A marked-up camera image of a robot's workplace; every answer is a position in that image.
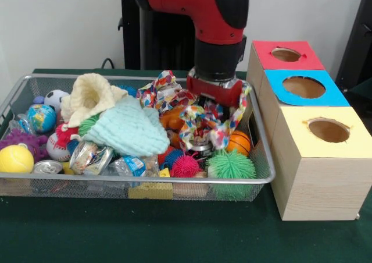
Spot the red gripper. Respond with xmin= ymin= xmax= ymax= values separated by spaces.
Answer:
xmin=186 ymin=74 xmax=244 ymax=108

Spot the polka dot cloth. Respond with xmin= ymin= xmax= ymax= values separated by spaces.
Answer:
xmin=178 ymin=80 xmax=252 ymax=154

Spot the heart print cloth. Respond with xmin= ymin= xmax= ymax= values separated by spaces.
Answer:
xmin=137 ymin=70 xmax=196 ymax=115

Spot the light teal waffle cloth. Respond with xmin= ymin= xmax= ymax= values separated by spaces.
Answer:
xmin=84 ymin=94 xmax=170 ymax=157

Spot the cream waffle cloth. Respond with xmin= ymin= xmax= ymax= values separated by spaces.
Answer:
xmin=60 ymin=73 xmax=128 ymax=129

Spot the wooden box with three holes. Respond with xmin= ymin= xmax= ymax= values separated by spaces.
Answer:
xmin=246 ymin=40 xmax=372 ymax=221

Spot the orange mini basketball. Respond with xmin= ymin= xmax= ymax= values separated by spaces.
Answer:
xmin=226 ymin=130 xmax=252 ymax=157

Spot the green spiky ball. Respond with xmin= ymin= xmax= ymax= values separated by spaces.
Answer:
xmin=207 ymin=151 xmax=257 ymax=181

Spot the pink spiky ball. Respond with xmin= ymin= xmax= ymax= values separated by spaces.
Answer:
xmin=172 ymin=154 xmax=201 ymax=179

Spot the dark green tablecloth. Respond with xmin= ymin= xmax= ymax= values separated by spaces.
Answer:
xmin=0 ymin=68 xmax=372 ymax=263

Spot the black panel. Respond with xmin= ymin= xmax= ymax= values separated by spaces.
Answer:
xmin=337 ymin=0 xmax=372 ymax=95

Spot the blue globe ball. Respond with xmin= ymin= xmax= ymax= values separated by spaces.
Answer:
xmin=26 ymin=104 xmax=57 ymax=133

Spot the large yellow ball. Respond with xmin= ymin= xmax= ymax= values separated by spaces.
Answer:
xmin=0 ymin=145 xmax=35 ymax=174

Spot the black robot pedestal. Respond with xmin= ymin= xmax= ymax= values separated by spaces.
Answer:
xmin=119 ymin=0 xmax=198 ymax=72

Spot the clear wire mesh bin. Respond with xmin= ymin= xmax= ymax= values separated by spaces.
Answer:
xmin=0 ymin=74 xmax=276 ymax=202

